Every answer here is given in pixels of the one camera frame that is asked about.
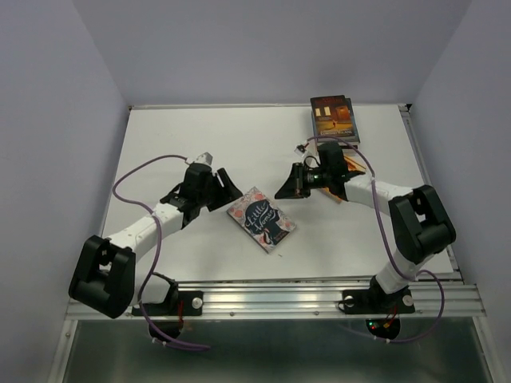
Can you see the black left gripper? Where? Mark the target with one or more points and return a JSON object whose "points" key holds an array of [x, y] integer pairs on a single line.
{"points": [[233, 193]]}

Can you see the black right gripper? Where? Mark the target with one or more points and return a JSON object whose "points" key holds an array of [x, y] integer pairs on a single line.
{"points": [[295, 187]]}

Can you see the Little Women floral book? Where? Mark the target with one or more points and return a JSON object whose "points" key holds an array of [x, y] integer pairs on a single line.
{"points": [[261, 219]]}

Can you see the Huckleberry Finn orange book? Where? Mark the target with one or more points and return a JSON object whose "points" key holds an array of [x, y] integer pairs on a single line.
{"points": [[352, 166]]}

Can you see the Nineteen Eighty Four blue book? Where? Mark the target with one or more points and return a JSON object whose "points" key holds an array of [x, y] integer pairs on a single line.
{"points": [[355, 137]]}

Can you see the Tale of Two Cities book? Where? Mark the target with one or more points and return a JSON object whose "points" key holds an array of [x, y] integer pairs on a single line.
{"points": [[346, 148]]}

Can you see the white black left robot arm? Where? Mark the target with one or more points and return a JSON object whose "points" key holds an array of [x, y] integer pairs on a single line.
{"points": [[105, 275]]}

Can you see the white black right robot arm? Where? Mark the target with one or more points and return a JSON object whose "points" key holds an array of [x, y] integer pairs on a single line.
{"points": [[420, 224]]}

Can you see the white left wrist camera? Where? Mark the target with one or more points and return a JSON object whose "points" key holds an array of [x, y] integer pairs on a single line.
{"points": [[205, 158]]}

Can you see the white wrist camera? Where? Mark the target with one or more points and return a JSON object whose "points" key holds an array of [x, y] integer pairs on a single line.
{"points": [[301, 150], [205, 158]]}

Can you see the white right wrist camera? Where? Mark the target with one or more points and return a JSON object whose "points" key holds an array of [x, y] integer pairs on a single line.
{"points": [[301, 150]]}

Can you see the aluminium front rail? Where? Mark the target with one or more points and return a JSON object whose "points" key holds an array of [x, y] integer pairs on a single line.
{"points": [[314, 300]]}

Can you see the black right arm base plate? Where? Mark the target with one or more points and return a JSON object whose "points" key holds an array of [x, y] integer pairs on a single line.
{"points": [[382, 309]]}

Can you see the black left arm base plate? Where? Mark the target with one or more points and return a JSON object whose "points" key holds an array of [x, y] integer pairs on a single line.
{"points": [[175, 305]]}

